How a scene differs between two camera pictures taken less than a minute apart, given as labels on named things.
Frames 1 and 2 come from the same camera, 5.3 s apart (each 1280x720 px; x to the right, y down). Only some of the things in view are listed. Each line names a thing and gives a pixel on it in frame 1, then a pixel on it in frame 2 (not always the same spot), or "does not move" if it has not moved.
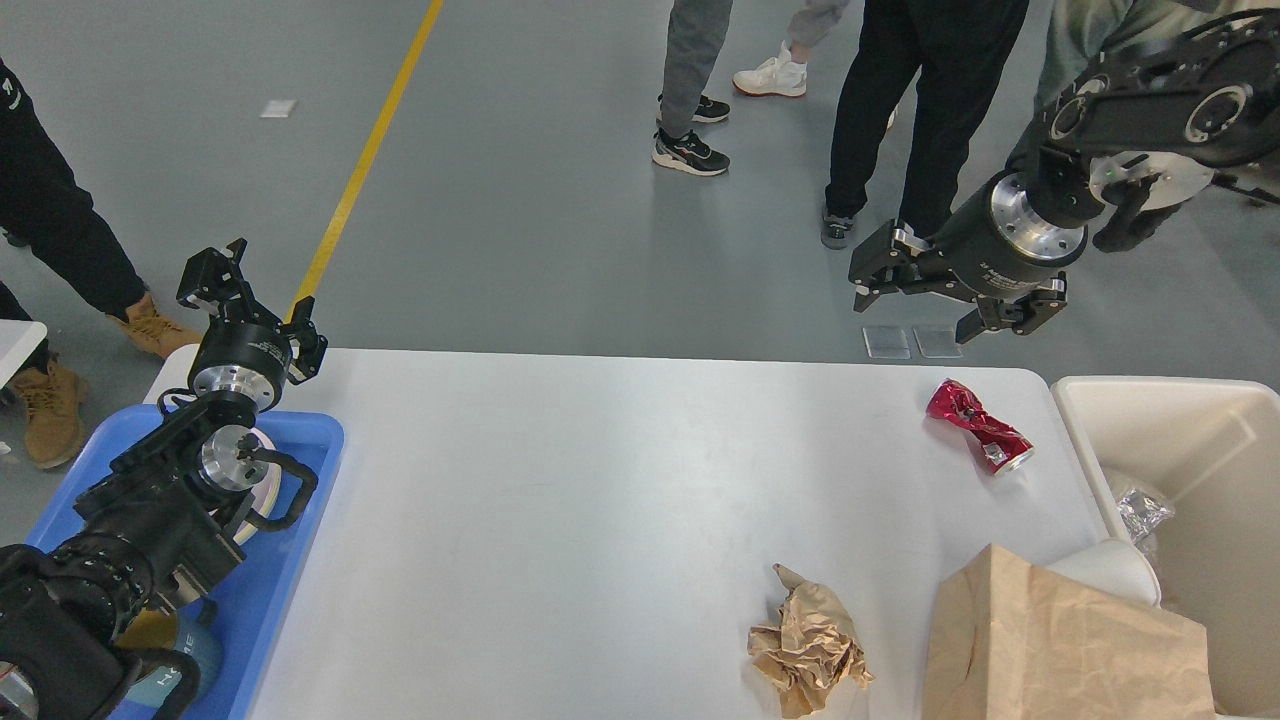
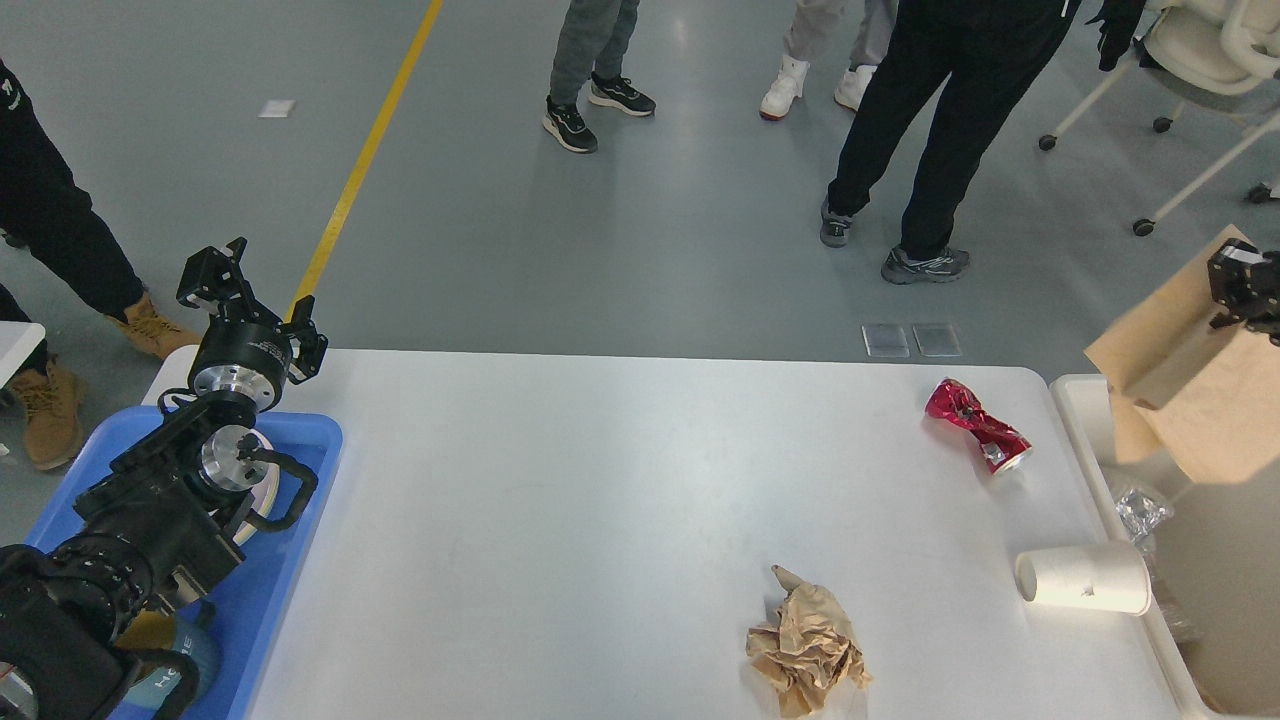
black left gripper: x=245 y=351 does not move
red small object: x=1004 y=448 does not move
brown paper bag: x=1010 y=640 -> x=1206 y=399
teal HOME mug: x=180 y=678 does not move
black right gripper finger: x=1018 y=314 -> x=1226 y=319
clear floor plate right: x=938 y=344 does not move
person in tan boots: x=44 y=207 does not move
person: x=695 y=40 -> x=595 y=38
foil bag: x=1141 y=513 does not move
